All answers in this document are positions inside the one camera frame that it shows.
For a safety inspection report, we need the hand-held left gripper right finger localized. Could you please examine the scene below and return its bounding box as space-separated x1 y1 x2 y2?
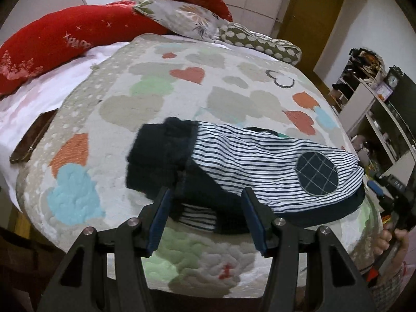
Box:
241 187 378 312

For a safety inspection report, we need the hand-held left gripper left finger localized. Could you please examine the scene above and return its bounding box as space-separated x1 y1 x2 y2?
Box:
38 187 175 312

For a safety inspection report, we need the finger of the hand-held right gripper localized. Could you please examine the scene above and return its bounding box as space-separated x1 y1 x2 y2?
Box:
367 180 394 217

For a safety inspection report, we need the striped navy white shirt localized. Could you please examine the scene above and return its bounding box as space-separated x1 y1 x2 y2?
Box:
125 117 366 235

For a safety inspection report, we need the person's right forearm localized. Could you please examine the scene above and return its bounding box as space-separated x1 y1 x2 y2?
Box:
369 262 408 312

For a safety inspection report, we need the person's right hand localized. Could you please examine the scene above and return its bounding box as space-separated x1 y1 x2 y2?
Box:
373 228 411 278

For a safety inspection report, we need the white shelf unit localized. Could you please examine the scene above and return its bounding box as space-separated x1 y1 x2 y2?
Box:
328 47 416 183

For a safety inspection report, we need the black television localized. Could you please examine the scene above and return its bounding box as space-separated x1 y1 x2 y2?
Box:
387 71 416 158

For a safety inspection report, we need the heart patterned blanket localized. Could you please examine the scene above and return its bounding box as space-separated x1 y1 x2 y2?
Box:
15 33 384 300

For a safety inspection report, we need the brown phone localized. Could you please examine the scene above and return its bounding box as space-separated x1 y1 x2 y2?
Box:
9 108 60 165

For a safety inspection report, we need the white bed sheet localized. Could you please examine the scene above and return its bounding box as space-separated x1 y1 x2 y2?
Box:
0 42 131 199

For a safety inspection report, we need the olive polka dot pillow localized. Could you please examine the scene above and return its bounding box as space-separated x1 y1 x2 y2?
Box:
217 23 303 66

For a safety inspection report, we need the wooden door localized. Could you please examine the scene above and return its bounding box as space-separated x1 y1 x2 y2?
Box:
278 0 346 60

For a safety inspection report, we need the long red pillow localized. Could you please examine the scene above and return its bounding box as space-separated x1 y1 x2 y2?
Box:
0 1 171 97

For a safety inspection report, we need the white curved headboard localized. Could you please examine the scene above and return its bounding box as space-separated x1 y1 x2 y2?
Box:
6 0 86 33

